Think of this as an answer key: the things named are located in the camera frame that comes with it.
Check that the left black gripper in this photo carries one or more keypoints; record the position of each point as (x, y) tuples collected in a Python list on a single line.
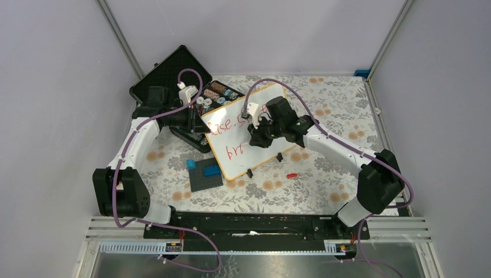
[(195, 124)]

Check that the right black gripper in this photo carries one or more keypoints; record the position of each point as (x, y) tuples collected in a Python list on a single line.
[(257, 137)]

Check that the yellow framed whiteboard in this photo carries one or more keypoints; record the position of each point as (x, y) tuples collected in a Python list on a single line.
[(227, 131)]

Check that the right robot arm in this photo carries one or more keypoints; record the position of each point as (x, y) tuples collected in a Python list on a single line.
[(378, 174)]

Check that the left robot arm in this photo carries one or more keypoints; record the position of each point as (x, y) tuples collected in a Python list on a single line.
[(120, 190)]

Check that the light blue building brick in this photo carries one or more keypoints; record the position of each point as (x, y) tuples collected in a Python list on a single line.
[(190, 164)]

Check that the black poker chip case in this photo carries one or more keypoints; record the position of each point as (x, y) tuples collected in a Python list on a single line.
[(172, 76)]

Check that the dark blue building brick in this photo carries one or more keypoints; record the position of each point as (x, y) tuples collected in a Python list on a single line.
[(211, 171)]

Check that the dark grey building baseplate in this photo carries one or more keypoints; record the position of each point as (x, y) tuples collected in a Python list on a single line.
[(198, 182)]

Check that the floral table mat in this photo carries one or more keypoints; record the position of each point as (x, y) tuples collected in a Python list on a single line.
[(340, 103)]

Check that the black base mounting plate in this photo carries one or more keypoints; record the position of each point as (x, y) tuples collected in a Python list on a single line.
[(238, 232)]

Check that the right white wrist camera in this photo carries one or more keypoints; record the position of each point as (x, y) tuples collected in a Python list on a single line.
[(251, 111)]

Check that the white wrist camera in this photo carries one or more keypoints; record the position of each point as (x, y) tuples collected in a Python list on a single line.
[(186, 93), (251, 111)]

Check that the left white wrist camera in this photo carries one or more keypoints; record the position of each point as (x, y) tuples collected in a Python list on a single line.
[(186, 93)]

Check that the blue corner bracket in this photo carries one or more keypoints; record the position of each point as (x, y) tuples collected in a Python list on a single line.
[(362, 73)]

